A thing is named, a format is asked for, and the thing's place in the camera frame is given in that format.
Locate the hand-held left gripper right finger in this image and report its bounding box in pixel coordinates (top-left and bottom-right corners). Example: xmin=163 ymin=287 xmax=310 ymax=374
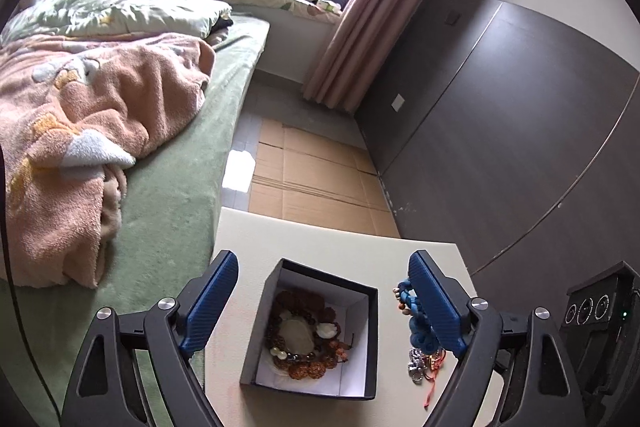
xmin=407 ymin=249 xmax=586 ymax=427

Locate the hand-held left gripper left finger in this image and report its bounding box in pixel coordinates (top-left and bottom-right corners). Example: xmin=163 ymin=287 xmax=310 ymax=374
xmin=60 ymin=249 xmax=240 ymax=427

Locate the blue bead bracelet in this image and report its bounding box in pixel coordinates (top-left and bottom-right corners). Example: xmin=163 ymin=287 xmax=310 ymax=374
xmin=392 ymin=279 xmax=443 ymax=355

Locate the black jewelry box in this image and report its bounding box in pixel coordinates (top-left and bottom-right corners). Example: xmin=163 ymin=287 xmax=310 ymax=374
xmin=239 ymin=258 xmax=378 ymax=400

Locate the silver charm red cord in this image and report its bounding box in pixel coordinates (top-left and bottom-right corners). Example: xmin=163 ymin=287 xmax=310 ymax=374
xmin=406 ymin=347 xmax=448 ymax=408

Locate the green bed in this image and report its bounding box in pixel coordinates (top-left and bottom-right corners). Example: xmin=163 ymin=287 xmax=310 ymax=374
xmin=0 ymin=14 xmax=273 ymax=427

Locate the flattened cardboard sheet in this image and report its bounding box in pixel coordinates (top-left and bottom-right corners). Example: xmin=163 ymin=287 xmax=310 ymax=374
xmin=248 ymin=117 xmax=403 ymax=240

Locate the peach fleece blanket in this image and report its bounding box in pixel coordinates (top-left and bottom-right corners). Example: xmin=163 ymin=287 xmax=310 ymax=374
xmin=0 ymin=32 xmax=216 ymax=290

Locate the pink curtain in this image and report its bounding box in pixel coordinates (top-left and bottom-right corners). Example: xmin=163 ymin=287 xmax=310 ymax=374
xmin=302 ymin=0 xmax=453 ymax=112

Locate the light green quilt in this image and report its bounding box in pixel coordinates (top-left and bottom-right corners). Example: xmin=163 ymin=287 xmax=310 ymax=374
xmin=0 ymin=0 xmax=233 ymax=45

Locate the brown wooden bead bracelet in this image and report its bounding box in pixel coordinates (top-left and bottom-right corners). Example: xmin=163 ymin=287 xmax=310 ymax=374
xmin=264 ymin=289 xmax=351 ymax=380

